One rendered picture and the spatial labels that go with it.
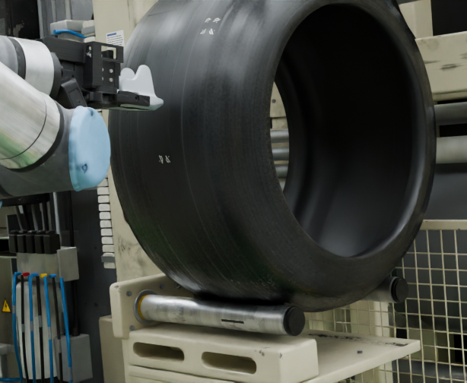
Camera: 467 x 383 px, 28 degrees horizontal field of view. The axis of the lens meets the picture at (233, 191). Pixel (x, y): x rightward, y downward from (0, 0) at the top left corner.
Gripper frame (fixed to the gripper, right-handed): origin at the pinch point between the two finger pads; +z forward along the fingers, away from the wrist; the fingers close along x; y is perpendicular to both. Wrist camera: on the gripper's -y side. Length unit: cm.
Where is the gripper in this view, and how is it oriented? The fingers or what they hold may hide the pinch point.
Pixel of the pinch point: (154, 107)
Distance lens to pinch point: 137.5
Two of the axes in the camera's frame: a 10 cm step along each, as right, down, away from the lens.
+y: 0.0, -10.0, 0.3
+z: 7.0, 0.3, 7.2
